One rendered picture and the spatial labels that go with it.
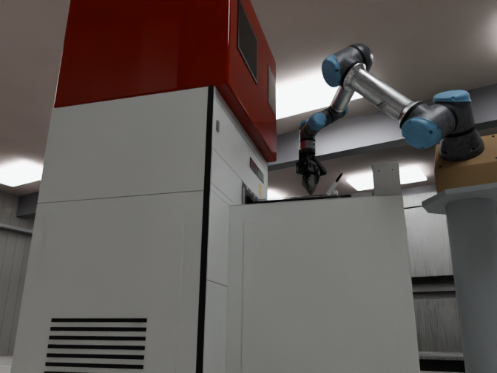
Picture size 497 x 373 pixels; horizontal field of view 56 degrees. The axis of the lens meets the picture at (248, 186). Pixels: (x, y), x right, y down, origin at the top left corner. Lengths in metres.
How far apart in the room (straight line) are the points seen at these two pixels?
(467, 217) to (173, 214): 0.99
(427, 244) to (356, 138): 1.68
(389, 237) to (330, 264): 0.22
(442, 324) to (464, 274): 4.68
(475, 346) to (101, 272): 1.24
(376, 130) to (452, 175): 4.22
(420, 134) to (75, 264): 1.26
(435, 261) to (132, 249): 5.19
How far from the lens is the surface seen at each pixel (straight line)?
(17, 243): 10.34
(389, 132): 5.89
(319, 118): 2.15
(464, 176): 1.76
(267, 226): 1.70
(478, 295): 1.69
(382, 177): 1.76
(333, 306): 1.62
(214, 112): 1.70
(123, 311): 1.63
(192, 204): 1.59
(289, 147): 6.34
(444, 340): 6.37
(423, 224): 6.56
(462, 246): 1.72
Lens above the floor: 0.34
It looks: 18 degrees up
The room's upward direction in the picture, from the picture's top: 1 degrees clockwise
